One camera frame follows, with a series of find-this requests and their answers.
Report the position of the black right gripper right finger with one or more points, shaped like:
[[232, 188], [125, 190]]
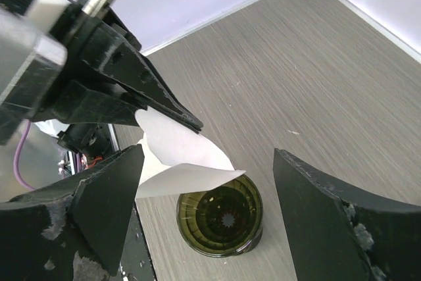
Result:
[[337, 231]]

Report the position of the dark green glass dripper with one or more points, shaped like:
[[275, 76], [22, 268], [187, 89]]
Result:
[[223, 222]]

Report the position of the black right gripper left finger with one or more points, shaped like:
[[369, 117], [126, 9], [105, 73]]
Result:
[[74, 229]]

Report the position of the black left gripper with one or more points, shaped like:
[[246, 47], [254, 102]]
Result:
[[41, 76]]

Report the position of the white paper coffee filter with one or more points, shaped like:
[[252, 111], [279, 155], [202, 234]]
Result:
[[178, 160]]

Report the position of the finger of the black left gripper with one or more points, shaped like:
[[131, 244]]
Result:
[[110, 53]]

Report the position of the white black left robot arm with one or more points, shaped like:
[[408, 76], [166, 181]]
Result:
[[85, 137]]

